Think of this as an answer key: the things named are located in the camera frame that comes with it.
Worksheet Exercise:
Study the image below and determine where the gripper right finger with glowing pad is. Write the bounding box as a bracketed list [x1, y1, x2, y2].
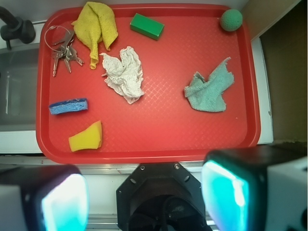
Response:
[201, 145, 308, 231]

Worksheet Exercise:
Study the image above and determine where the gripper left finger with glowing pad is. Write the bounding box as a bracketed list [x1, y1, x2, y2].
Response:
[0, 165, 90, 231]

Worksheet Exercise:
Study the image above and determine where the light blue cloth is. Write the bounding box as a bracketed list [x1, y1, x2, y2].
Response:
[184, 57, 234, 113]

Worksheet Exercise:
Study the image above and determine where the white crumpled cloth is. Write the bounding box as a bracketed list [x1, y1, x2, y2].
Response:
[99, 46, 144, 104]

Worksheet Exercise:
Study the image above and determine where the yellow cloth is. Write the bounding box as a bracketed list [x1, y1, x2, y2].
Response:
[72, 1, 118, 70]

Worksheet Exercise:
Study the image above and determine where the yellow sponge piece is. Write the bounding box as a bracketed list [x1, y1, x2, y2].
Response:
[68, 120, 103, 152]

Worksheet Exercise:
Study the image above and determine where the blue sponge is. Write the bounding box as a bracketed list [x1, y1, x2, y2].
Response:
[49, 98, 88, 115]

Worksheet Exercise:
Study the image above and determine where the red plastic tray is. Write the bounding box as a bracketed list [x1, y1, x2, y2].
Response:
[36, 3, 260, 164]

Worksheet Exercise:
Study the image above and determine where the stainless steel sink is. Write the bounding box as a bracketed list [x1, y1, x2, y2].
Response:
[0, 44, 39, 132]

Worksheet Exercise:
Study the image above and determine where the green foam ball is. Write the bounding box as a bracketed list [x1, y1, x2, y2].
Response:
[220, 9, 243, 32]

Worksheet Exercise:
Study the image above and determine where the black faucet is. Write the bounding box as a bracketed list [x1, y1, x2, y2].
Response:
[0, 6, 36, 50]

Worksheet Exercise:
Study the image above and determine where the green rectangular block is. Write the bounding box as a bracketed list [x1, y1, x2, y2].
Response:
[130, 13, 165, 40]

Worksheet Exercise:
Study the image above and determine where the black octagonal mount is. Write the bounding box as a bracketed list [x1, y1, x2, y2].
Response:
[116, 163, 211, 231]

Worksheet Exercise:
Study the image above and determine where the bunch of keys on ring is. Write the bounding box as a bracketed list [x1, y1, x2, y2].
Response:
[44, 26, 84, 77]

